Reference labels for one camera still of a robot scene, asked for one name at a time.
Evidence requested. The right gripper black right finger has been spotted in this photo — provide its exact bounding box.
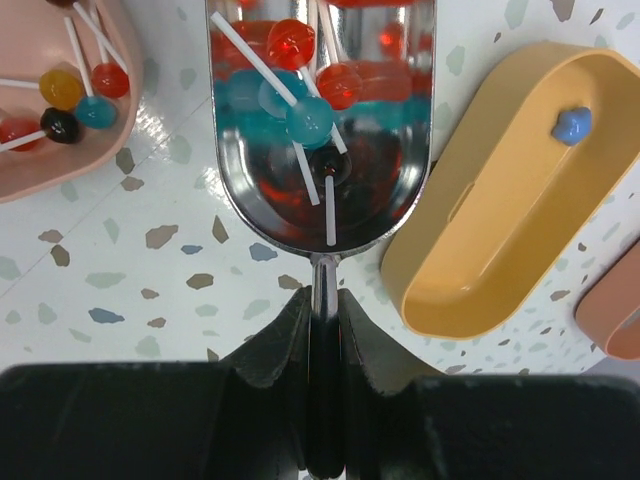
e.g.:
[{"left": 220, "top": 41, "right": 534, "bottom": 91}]
[{"left": 338, "top": 289, "right": 439, "bottom": 479}]

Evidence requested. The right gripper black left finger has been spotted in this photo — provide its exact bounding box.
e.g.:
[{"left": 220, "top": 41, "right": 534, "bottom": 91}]
[{"left": 219, "top": 287, "right": 311, "bottom": 479}]

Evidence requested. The yellow tray of star candies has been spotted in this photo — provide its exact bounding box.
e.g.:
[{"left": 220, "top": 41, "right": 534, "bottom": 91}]
[{"left": 381, "top": 41, "right": 639, "bottom": 340}]

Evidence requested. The metal scoop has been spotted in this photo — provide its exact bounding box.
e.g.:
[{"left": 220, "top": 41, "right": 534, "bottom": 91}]
[{"left": 207, "top": 1, "right": 436, "bottom": 318}]

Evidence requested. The pink tray of lollipops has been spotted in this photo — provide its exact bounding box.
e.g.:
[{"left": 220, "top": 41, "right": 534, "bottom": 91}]
[{"left": 1, "top": 1, "right": 143, "bottom": 202}]

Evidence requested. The orange tray of gummy candies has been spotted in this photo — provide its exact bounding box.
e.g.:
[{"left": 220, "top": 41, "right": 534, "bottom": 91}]
[{"left": 574, "top": 241, "right": 639, "bottom": 361}]

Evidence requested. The blue star candy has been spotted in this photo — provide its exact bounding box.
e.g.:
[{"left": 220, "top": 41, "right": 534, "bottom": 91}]
[{"left": 551, "top": 106, "right": 593, "bottom": 147}]

